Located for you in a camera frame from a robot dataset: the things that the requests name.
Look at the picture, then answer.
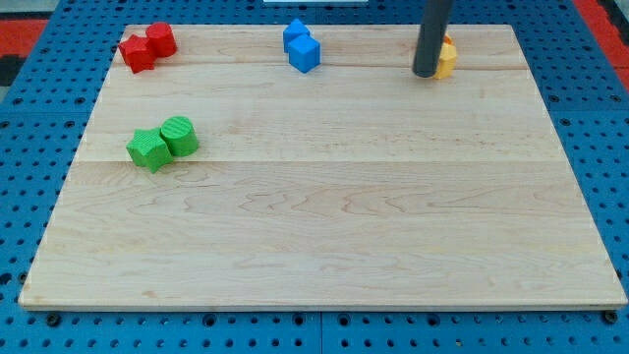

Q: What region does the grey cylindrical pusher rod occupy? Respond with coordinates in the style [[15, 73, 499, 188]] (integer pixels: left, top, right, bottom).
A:
[[412, 0, 454, 78]]

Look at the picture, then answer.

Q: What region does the blue cube block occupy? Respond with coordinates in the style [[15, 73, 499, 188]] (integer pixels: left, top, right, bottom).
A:
[[287, 34, 320, 74]]

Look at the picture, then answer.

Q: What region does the red star block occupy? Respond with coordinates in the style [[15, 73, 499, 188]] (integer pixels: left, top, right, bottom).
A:
[[118, 34, 156, 74]]

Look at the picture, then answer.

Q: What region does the green cylinder block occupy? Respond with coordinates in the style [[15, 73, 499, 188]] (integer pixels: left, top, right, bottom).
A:
[[160, 116, 200, 156]]

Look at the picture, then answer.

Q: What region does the red cylinder block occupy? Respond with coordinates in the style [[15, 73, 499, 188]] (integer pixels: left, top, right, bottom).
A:
[[145, 22, 177, 58]]

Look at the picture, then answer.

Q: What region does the green star block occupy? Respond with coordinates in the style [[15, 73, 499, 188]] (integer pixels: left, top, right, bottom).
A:
[[126, 128, 174, 173]]

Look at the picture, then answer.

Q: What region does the yellow hexagon block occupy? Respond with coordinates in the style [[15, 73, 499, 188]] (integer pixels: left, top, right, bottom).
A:
[[432, 42, 458, 80]]

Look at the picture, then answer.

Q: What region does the light wooden board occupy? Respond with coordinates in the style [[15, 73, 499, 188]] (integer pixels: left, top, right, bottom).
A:
[[19, 25, 627, 312]]

